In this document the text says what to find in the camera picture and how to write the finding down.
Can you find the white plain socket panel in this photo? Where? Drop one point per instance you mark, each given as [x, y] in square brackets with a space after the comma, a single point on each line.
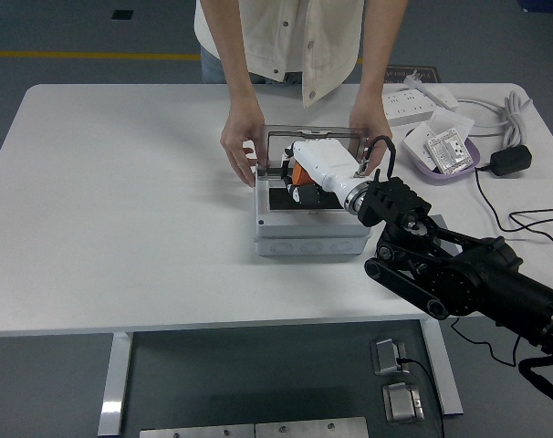
[418, 143]

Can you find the black power adapter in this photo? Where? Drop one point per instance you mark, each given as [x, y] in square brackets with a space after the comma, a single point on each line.
[511, 159]

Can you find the small white flat box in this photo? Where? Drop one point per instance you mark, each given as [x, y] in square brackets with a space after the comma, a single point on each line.
[445, 96]

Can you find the metal floor socket box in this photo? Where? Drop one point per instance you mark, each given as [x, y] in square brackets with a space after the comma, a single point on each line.
[388, 356]
[402, 403]

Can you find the printed white socket packet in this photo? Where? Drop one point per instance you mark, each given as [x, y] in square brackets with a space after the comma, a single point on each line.
[450, 153]

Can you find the white table leg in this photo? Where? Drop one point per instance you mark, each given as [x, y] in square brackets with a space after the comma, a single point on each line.
[443, 378]
[117, 378]

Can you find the person's right forearm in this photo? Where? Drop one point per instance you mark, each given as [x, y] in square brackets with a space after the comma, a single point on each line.
[233, 59]

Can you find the person's right hand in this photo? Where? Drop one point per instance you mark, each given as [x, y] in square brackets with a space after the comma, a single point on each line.
[242, 130]

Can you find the white square socket box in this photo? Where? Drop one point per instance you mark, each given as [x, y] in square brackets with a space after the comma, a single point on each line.
[454, 121]

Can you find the black square floor cover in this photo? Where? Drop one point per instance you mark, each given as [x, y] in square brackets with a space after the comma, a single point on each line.
[122, 15]

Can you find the person's left hand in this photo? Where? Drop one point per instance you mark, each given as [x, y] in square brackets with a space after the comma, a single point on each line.
[370, 118]

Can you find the blue object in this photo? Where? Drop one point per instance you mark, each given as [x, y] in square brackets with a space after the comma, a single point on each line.
[548, 4]

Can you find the grey plastic junction box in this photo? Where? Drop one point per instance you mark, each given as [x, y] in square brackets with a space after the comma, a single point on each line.
[313, 226]

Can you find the dark floor sign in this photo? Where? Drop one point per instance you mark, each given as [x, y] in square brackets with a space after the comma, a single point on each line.
[422, 73]

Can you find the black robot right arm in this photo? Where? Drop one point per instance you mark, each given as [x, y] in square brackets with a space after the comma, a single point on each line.
[463, 274]

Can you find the person's left forearm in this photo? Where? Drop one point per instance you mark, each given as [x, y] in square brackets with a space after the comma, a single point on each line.
[381, 55]

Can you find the purple oval tray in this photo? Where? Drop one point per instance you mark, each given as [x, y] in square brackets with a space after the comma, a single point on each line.
[441, 178]

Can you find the orange cylindrical battery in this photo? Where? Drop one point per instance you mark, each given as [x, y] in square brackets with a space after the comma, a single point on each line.
[299, 174]

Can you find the person torso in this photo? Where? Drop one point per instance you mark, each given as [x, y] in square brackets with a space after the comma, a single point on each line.
[276, 36]

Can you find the grey metal floor plate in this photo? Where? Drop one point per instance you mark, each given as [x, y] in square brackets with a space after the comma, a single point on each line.
[310, 429]
[196, 432]

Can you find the white power strip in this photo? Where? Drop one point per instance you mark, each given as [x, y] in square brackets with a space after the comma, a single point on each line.
[409, 107]

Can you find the transparent hinged box lid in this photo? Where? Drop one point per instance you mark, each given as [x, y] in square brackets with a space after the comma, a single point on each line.
[281, 129]

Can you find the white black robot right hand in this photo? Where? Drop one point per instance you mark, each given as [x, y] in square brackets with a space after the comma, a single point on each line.
[324, 159]

